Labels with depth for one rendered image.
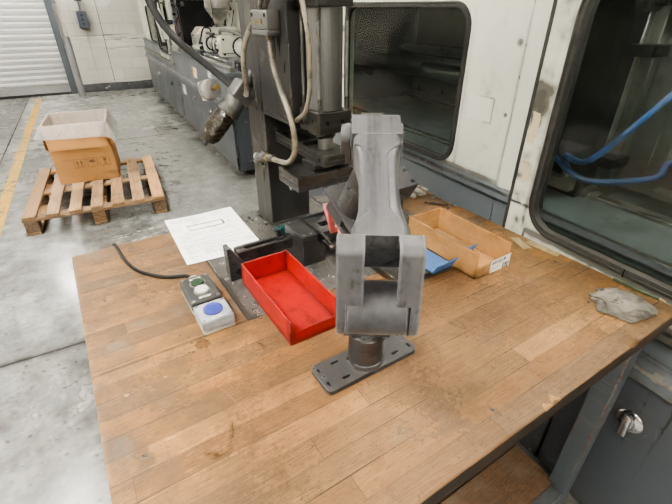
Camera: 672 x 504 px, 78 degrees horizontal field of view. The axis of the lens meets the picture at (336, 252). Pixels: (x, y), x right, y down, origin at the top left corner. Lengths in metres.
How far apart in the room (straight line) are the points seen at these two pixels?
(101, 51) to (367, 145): 9.65
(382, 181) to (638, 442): 1.16
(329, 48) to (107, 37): 9.23
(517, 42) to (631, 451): 1.18
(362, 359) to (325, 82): 0.58
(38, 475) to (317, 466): 1.49
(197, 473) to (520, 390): 0.54
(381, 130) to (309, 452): 0.48
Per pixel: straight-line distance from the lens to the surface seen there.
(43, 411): 2.25
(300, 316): 0.90
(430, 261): 1.07
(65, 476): 1.98
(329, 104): 0.97
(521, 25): 1.40
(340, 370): 0.78
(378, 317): 0.45
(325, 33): 0.95
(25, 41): 10.06
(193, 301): 0.94
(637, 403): 1.41
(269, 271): 1.03
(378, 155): 0.53
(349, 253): 0.41
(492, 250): 1.16
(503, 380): 0.83
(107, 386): 0.86
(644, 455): 1.49
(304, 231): 1.05
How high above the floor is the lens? 1.48
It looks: 31 degrees down
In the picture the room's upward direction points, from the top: straight up
